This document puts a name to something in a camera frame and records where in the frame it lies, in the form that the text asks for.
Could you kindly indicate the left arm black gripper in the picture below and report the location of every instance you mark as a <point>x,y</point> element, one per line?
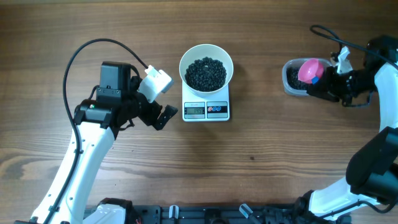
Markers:
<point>154,110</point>

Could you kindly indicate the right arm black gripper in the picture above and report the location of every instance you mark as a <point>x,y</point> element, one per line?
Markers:
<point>326,88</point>

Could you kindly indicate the pink scoop blue handle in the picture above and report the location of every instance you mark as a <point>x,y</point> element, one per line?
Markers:
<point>311,71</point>

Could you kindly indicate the pile of black beans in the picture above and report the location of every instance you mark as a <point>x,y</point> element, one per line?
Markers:
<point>205,75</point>

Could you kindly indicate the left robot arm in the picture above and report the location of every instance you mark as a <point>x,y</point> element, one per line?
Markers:
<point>117,100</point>

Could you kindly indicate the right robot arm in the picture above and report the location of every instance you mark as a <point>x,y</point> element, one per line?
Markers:
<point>371,174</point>

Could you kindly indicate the white digital kitchen scale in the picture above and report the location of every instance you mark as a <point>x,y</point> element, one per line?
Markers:
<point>207,108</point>

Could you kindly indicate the white bowl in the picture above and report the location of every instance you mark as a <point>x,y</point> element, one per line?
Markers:
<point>206,50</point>

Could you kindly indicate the clear plastic container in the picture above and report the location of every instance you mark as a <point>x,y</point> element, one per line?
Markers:
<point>292,86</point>

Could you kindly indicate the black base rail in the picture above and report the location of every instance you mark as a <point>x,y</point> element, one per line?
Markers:
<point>214,214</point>

